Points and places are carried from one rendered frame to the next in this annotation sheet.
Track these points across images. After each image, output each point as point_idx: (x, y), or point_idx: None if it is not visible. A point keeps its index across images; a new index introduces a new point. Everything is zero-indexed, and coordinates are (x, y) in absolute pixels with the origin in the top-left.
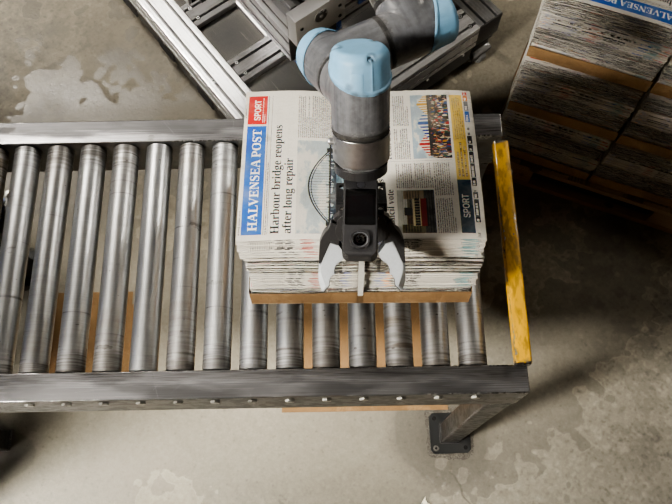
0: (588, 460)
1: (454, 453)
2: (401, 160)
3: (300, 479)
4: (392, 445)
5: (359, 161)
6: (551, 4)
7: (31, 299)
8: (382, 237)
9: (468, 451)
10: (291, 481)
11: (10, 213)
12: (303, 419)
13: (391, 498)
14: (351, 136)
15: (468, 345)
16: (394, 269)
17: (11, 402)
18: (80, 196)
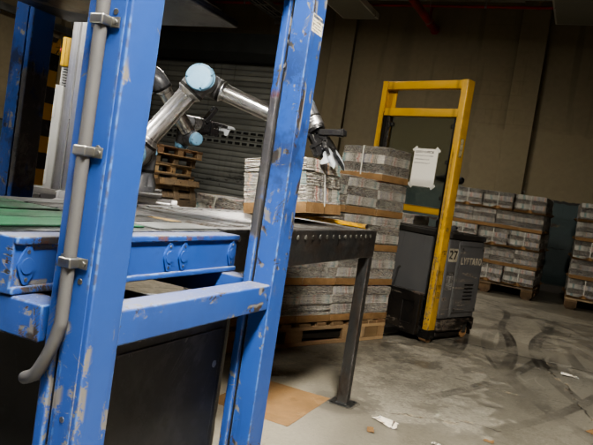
0: (382, 388)
1: (354, 404)
2: None
3: (334, 436)
4: (336, 413)
5: (321, 119)
6: (237, 206)
7: (248, 222)
8: (334, 147)
9: (356, 402)
10: (333, 438)
11: (196, 213)
12: (298, 424)
13: (365, 423)
14: (317, 112)
15: (352, 228)
16: (341, 159)
17: (296, 230)
18: (208, 213)
